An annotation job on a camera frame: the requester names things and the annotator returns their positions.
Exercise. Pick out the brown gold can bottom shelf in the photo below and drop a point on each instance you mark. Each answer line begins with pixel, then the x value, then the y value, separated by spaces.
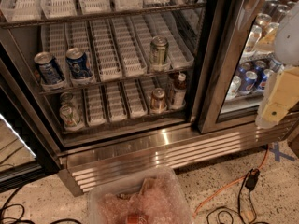
pixel 157 101

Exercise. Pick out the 7up can behind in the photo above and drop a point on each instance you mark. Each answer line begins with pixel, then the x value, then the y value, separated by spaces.
pixel 68 98

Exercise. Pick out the blue Pepsi can left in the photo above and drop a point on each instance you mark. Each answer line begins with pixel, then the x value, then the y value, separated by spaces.
pixel 48 68

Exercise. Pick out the silver can upper shelf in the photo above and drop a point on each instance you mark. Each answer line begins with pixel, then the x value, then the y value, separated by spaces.
pixel 254 36

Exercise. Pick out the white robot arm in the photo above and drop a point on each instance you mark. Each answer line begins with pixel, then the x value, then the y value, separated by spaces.
pixel 286 44

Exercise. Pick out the green 7up can front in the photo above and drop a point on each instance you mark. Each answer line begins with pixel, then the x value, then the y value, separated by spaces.
pixel 70 117

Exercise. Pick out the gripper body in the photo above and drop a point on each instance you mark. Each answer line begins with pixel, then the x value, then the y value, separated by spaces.
pixel 288 44

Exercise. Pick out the green gold can middle shelf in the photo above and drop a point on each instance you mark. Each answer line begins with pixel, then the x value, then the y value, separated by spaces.
pixel 158 50

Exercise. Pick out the blue Pepsi can in door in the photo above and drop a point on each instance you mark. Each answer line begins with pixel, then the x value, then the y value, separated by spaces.
pixel 247 82

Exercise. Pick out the black power adapter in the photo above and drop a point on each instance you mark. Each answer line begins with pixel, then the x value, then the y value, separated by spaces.
pixel 252 179

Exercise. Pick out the blue Pepsi can right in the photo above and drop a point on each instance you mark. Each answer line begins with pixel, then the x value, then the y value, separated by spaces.
pixel 262 79

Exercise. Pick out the white can lower left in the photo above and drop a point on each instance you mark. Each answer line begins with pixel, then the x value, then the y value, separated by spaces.
pixel 234 86

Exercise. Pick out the red Coca-Cola can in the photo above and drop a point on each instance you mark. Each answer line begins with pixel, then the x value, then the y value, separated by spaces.
pixel 136 219

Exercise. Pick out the brown drink bottle white cap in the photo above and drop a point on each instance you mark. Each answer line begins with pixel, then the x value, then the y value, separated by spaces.
pixel 179 91

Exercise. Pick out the fridge glass door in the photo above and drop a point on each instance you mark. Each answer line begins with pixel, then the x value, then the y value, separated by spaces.
pixel 229 61

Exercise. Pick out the blue tape cross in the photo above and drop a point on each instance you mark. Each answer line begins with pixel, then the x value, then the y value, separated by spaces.
pixel 278 154

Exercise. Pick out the clear plastic bin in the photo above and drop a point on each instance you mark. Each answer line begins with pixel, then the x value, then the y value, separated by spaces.
pixel 154 193

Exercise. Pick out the steel fridge base grille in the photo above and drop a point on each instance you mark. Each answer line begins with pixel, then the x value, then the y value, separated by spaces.
pixel 88 167

